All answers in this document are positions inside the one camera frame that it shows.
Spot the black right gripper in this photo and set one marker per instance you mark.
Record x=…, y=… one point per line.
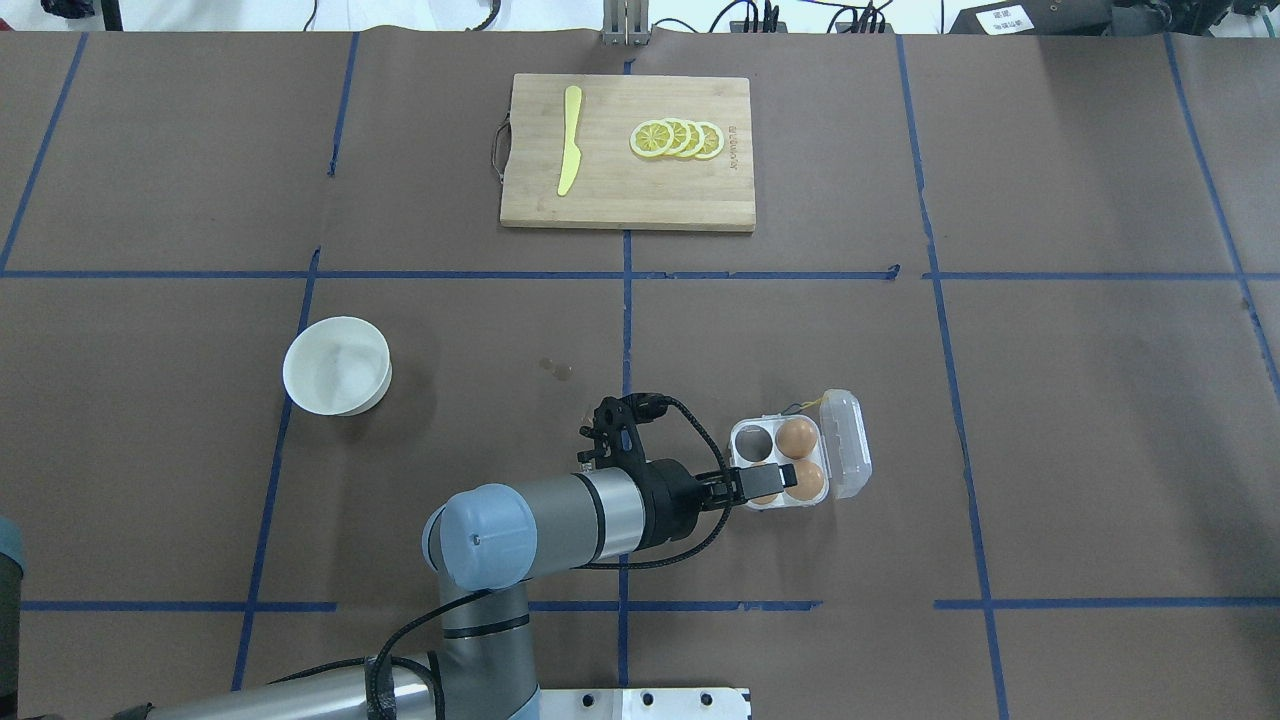
x=671, y=503

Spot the clear plastic egg carton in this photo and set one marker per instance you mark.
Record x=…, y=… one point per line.
x=824, y=441

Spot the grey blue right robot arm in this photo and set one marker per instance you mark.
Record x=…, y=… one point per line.
x=472, y=658

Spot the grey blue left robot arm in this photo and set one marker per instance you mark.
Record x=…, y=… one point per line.
x=13, y=568

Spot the brown egg front carton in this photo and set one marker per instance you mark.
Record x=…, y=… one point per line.
x=810, y=482

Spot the brown egg carton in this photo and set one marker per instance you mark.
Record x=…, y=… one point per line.
x=797, y=437
x=810, y=482

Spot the brown egg rear carton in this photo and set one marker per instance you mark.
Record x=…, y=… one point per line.
x=797, y=437

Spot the black box white label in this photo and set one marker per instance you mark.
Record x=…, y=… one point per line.
x=1047, y=18

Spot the bamboo cutting board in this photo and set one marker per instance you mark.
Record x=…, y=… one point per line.
x=616, y=190

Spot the yellow plastic knife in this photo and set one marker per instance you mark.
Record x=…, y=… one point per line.
x=571, y=153

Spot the white ceramic bowl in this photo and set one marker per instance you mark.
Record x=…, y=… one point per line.
x=340, y=366

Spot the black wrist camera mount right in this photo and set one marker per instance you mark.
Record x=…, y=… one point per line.
x=614, y=431

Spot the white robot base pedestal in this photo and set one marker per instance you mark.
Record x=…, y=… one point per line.
x=639, y=703

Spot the aluminium frame post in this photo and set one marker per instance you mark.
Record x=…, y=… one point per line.
x=626, y=23

